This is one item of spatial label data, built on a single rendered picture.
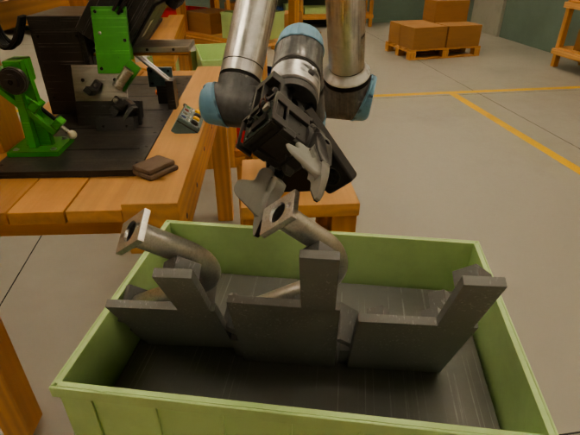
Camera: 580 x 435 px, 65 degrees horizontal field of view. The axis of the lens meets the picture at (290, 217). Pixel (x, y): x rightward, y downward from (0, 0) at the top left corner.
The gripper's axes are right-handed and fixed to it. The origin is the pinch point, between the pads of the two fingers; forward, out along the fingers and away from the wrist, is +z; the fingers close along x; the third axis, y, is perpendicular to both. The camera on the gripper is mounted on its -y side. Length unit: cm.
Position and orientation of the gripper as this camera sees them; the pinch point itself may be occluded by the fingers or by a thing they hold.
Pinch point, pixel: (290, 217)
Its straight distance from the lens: 52.7
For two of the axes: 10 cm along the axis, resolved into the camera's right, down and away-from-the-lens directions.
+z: -0.9, 7.8, -6.2
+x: 6.8, -4.0, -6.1
